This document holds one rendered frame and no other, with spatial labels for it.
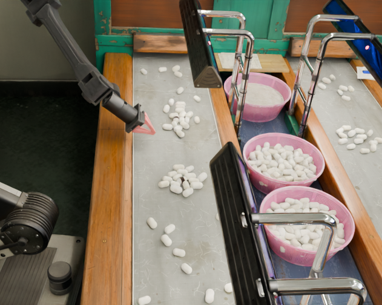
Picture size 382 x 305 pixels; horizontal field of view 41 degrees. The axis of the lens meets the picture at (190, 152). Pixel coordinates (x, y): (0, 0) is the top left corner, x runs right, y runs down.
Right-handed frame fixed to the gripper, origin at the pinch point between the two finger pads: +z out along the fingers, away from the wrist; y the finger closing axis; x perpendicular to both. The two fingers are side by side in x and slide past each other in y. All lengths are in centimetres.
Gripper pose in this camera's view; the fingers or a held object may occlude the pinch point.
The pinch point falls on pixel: (152, 132)
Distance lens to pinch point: 169.7
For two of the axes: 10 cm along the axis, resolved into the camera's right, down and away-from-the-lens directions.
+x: -7.0, 6.0, 3.8
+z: 7.1, 5.3, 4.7
